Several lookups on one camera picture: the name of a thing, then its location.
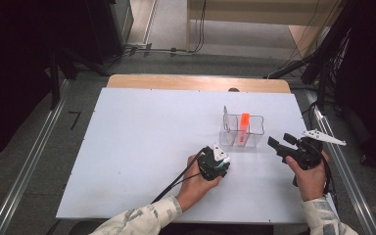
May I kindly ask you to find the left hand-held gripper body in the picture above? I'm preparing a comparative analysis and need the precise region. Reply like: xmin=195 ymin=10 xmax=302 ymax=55
xmin=197 ymin=142 xmax=226 ymax=182

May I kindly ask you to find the orange highlighter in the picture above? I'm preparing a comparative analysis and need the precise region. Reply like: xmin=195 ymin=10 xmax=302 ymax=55
xmin=236 ymin=113 xmax=251 ymax=146

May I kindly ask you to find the person's dark lap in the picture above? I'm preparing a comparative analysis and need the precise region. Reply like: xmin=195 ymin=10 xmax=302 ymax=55
xmin=68 ymin=221 xmax=275 ymax=235

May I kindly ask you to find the clear pen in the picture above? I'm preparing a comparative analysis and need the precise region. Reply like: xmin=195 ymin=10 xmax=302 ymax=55
xmin=223 ymin=105 xmax=233 ymax=145

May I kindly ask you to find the right hand-held gripper black cable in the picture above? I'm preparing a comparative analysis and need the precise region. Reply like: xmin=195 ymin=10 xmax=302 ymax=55
xmin=319 ymin=152 xmax=338 ymax=210

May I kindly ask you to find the hand-held gripper black cable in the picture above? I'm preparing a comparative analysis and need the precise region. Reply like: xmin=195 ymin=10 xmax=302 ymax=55
xmin=150 ymin=147 xmax=209 ymax=205
xmin=319 ymin=152 xmax=338 ymax=210

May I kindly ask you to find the dark curtain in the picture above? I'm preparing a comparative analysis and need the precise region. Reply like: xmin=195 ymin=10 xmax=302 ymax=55
xmin=0 ymin=0 xmax=91 ymax=167
xmin=336 ymin=0 xmax=376 ymax=174

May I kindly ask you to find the person's left hand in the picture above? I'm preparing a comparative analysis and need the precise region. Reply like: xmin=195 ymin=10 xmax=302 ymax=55
xmin=175 ymin=155 xmax=223 ymax=213

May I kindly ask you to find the black metal stand with cables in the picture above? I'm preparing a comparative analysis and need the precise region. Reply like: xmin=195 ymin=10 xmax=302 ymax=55
xmin=266 ymin=0 xmax=355 ymax=114

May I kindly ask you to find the clear plastic organizer box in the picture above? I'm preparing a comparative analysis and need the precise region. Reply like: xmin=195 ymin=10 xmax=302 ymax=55
xmin=218 ymin=113 xmax=265 ymax=148

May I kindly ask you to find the light wooden furniture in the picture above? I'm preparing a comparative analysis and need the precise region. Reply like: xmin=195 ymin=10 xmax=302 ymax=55
xmin=185 ymin=0 xmax=344 ymax=53

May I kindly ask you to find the black hanging cable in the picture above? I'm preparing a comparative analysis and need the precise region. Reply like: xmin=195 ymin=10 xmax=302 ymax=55
xmin=189 ymin=0 xmax=209 ymax=55

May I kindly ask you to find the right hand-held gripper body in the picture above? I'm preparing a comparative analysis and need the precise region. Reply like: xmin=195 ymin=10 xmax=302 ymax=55
xmin=283 ymin=129 xmax=347 ymax=170

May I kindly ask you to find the left hand-held gripper black cable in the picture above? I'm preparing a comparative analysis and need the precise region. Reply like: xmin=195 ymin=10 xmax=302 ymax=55
xmin=150 ymin=147 xmax=209 ymax=205

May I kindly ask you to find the green and white glue stick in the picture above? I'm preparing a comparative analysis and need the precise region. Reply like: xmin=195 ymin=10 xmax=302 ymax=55
xmin=215 ymin=157 xmax=231 ymax=169

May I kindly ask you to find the white power strip with cables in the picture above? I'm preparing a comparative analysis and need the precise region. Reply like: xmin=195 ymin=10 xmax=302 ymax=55
xmin=123 ymin=42 xmax=190 ymax=57

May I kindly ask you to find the white board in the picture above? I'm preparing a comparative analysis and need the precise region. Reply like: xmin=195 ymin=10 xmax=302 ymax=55
xmin=56 ymin=87 xmax=312 ymax=224

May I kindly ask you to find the person's right hand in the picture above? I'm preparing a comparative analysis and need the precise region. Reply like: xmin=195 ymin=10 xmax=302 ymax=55
xmin=285 ymin=150 xmax=331 ymax=203

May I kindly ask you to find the black cabinet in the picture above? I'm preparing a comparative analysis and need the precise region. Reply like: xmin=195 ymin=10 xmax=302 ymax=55
xmin=84 ymin=0 xmax=135 ymax=65

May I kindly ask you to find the aluminium rail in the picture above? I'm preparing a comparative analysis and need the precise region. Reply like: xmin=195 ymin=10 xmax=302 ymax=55
xmin=0 ymin=79 xmax=71 ymax=235
xmin=305 ymin=90 xmax=376 ymax=235

